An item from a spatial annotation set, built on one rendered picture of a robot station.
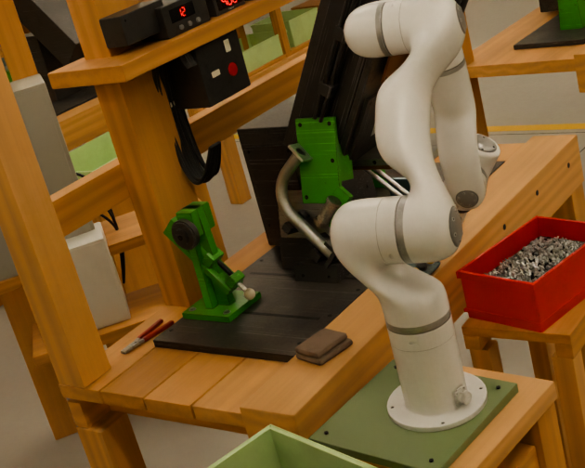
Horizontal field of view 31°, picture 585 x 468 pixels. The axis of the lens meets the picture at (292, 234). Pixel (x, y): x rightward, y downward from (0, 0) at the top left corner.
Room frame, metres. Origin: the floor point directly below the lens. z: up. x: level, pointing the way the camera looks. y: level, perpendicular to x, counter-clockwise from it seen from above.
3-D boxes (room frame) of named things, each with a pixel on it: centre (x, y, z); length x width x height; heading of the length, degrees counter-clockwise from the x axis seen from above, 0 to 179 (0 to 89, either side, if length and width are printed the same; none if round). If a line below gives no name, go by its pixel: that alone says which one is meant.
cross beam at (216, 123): (2.82, 0.15, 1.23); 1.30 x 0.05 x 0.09; 140
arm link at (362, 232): (1.75, -0.15, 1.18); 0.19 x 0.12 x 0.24; 62
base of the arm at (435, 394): (1.74, -0.18, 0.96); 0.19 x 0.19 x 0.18
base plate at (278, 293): (2.58, -0.13, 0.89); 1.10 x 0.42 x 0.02; 140
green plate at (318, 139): (2.48, -0.13, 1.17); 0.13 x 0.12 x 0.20; 140
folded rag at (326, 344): (2.00, 0.00, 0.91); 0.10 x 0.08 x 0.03; 127
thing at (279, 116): (2.75, -0.09, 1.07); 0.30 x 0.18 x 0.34; 140
